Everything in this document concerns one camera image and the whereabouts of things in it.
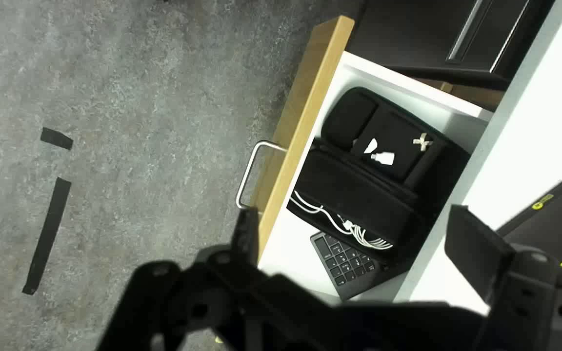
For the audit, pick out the white cabinet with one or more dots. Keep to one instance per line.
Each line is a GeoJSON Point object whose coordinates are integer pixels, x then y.
{"type": "Point", "coordinates": [541, 118]}

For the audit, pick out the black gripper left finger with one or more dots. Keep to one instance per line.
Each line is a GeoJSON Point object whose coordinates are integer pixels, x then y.
{"type": "Point", "coordinates": [247, 235]}

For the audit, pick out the black zip pouch case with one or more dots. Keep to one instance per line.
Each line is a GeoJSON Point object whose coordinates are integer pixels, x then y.
{"type": "Point", "coordinates": [360, 188]}

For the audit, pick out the long black tape strip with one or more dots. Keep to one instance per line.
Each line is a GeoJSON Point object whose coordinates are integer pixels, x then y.
{"type": "Point", "coordinates": [48, 235]}

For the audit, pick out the small white cross clip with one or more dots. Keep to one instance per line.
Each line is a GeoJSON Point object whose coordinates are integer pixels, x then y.
{"type": "Point", "coordinates": [422, 141]}

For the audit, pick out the white plug adapter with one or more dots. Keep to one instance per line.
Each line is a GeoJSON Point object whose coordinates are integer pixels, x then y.
{"type": "Point", "coordinates": [381, 157]}

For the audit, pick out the wooden front white drawer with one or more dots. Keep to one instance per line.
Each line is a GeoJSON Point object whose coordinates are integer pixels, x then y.
{"type": "Point", "coordinates": [307, 118]}

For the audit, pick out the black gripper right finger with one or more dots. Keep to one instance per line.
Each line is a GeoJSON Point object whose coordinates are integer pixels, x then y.
{"type": "Point", "coordinates": [477, 250]}

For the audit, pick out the black calculator keypad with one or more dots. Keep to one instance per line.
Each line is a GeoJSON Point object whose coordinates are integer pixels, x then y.
{"type": "Point", "coordinates": [350, 264]}

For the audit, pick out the short black tape strip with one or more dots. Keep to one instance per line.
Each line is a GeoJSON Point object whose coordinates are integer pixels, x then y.
{"type": "Point", "coordinates": [57, 137]}

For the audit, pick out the black box with silver strips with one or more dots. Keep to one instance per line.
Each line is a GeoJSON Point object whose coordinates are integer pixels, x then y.
{"type": "Point", "coordinates": [424, 32]}

